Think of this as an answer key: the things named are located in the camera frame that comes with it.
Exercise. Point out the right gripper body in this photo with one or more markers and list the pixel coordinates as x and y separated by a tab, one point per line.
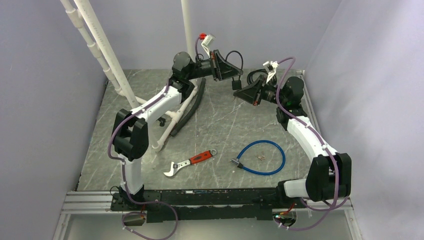
267	93

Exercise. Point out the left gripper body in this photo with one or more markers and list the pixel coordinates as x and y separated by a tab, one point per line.
213	67

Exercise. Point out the silver lock keys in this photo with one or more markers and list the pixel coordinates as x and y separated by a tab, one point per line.
261	156

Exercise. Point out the blue cable lock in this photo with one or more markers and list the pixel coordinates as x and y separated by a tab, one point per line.
277	148

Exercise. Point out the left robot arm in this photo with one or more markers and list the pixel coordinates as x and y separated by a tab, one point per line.
130	137

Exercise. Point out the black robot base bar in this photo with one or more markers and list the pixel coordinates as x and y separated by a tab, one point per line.
161	205

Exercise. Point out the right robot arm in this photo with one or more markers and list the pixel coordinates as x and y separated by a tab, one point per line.
329	175

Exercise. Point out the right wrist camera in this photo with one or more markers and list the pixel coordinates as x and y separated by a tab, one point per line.
271	69

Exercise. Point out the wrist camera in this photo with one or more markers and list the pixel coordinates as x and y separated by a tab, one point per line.
271	69
206	41

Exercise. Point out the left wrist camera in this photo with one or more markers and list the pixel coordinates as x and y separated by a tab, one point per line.
206	41

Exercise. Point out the red handled adjustable wrench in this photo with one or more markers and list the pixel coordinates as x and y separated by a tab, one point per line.
176	166

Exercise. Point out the aluminium rail frame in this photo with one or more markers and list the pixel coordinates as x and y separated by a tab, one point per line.
81	203

